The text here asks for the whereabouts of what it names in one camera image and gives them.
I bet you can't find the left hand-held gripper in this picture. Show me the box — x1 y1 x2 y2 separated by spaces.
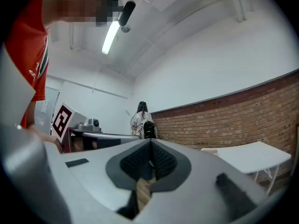
51 103 141 150

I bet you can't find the white table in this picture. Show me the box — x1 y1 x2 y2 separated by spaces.
200 140 292 197

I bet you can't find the black head-worn camera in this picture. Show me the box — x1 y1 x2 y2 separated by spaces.
117 0 137 27

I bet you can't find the grey door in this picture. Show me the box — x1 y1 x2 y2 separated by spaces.
34 86 62 135

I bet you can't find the person in red shirt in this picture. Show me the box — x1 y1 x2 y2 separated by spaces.
4 0 51 128

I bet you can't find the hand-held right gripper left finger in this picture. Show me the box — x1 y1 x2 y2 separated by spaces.
61 139 152 219

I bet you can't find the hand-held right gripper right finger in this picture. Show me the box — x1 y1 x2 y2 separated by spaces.
139 139 281 224

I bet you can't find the long ceiling light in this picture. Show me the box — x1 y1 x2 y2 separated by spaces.
101 20 121 56

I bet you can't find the person's left forearm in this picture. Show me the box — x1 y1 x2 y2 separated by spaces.
20 99 59 147

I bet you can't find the person's head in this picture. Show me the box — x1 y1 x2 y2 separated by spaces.
43 0 124 29

